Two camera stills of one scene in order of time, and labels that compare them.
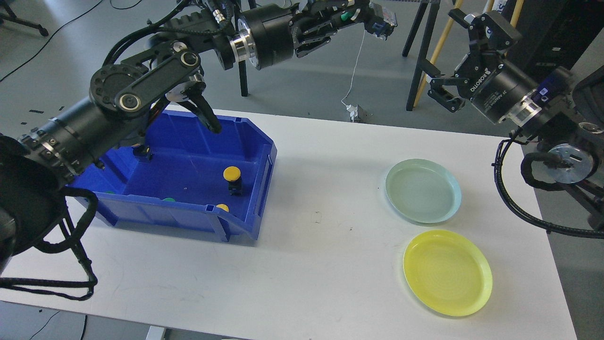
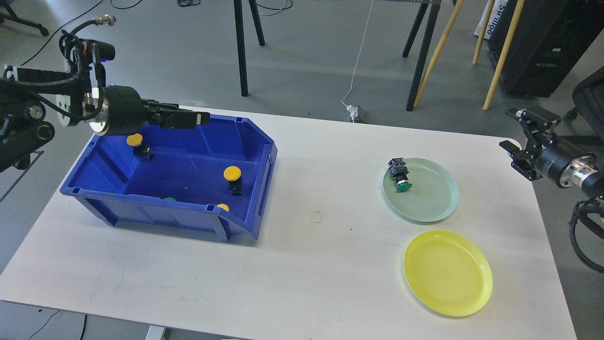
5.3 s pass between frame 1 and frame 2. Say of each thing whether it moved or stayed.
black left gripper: moved
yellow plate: stayed
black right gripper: moved
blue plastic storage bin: stayed
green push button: moved
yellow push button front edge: stayed
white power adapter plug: stayed
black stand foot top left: stayed
